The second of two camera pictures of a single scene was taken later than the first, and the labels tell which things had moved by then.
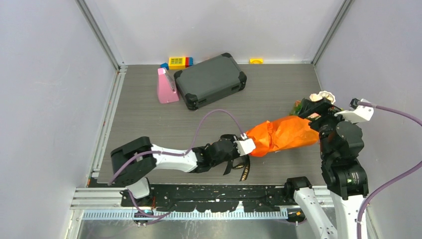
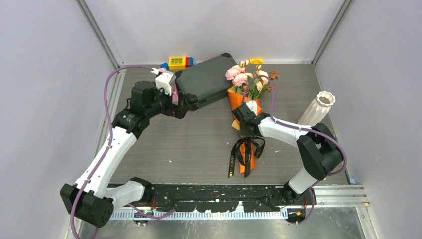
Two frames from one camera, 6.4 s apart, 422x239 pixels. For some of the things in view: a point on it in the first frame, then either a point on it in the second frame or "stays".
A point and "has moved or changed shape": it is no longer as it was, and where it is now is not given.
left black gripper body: x=232 y=154 to x=167 y=107
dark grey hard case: x=209 y=80 stays
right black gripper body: x=327 y=110 to x=244 y=132
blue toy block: x=164 y=65 stays
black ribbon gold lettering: x=246 y=165 has moved or changed shape
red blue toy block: x=188 y=61 stays
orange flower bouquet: x=291 y=132 to x=251 y=83
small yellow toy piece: x=255 y=60 stays
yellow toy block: x=175 y=63 stays
